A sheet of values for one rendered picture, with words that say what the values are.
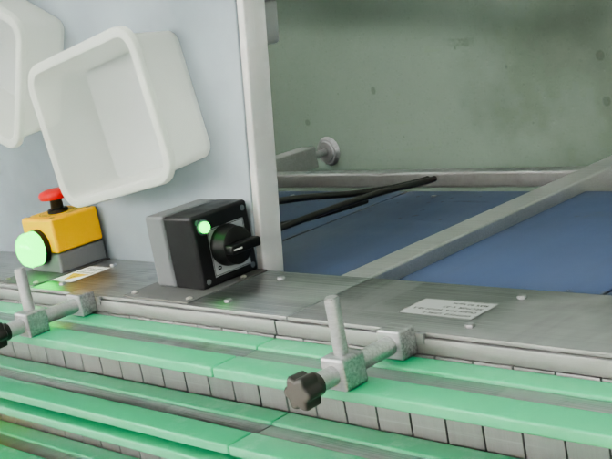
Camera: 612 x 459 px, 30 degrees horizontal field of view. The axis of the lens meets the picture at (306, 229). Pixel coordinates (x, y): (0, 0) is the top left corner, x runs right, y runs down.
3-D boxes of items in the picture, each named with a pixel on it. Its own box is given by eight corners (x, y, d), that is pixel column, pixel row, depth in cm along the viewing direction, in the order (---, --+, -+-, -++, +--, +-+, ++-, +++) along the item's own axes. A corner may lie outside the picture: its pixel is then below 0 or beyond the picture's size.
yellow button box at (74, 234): (80, 255, 150) (32, 271, 145) (67, 199, 149) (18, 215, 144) (111, 257, 145) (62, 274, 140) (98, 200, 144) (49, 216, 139)
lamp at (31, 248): (35, 262, 144) (15, 270, 142) (27, 229, 143) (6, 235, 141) (55, 264, 141) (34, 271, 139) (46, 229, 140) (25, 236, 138)
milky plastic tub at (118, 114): (81, 57, 140) (21, 70, 135) (188, 8, 124) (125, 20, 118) (124, 193, 142) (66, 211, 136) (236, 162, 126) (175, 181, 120)
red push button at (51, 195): (36, 219, 144) (31, 192, 143) (63, 210, 147) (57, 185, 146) (54, 219, 141) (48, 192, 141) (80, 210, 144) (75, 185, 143)
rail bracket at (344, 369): (392, 349, 97) (280, 408, 88) (377, 265, 95) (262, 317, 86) (428, 353, 94) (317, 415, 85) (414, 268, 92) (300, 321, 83)
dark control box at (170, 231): (215, 264, 131) (158, 287, 125) (201, 197, 129) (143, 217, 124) (263, 268, 125) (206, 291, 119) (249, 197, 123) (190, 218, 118)
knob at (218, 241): (245, 258, 123) (266, 260, 121) (214, 270, 120) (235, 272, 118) (237, 218, 122) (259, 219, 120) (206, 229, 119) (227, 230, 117)
